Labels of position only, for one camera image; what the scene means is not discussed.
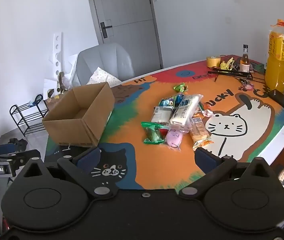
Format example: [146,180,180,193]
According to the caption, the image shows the grey door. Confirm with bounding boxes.
[85,0,163,81]

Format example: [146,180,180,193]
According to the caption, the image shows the white foam sheet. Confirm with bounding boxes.
[61,53,79,81]

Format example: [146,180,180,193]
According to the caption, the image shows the blue doughnut print snack packet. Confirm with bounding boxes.
[159,98,175,107]

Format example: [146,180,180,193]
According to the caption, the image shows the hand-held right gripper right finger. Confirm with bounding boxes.
[178,147,278,202]

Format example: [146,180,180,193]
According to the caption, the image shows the pink keychain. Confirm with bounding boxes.
[238,78,255,91]

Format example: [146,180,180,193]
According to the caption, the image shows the small glass bottle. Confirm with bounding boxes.
[239,44,250,74]

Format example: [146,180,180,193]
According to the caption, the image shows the crumpled yellow wrapper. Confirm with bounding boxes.
[220,57,234,70]

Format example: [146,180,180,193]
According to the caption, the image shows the orange cracker packet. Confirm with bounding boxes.
[188,114,214,151]

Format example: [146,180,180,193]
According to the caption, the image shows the pink snack packet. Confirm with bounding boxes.
[165,127,184,151]

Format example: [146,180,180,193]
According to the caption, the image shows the yellow tape roll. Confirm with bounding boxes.
[206,55,222,68]

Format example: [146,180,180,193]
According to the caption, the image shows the green and red snack packet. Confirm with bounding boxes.
[141,121,169,144]

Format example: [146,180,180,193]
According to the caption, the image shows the long white snack packet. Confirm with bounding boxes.
[169,94,204,128]

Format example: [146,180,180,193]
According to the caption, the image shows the dotted white pillow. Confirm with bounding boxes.
[86,66,121,88]

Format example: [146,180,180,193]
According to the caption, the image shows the colourful cat print mat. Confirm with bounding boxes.
[44,60,284,190]

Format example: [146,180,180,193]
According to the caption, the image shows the large yellow bottle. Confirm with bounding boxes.
[264,18,284,93]

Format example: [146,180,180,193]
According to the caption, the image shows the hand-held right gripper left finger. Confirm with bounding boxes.
[19,147,119,201]

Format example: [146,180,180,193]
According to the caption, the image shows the black door handle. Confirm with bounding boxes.
[100,19,113,39]

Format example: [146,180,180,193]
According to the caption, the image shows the bright green snack packet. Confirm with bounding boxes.
[173,82,189,93]

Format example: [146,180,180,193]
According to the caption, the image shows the snack packets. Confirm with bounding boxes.
[150,106,174,125]

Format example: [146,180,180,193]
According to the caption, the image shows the black shoe rack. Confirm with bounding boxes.
[9,94,50,137]

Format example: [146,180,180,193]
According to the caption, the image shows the small white pink candy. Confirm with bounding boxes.
[201,108,215,118]

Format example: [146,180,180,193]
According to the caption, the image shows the grey chair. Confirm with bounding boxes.
[71,42,135,87]

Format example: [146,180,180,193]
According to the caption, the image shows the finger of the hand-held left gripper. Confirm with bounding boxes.
[0,137,29,156]
[7,149,42,173]

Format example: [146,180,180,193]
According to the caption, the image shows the white foam board with holes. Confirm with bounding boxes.
[48,32,64,81]

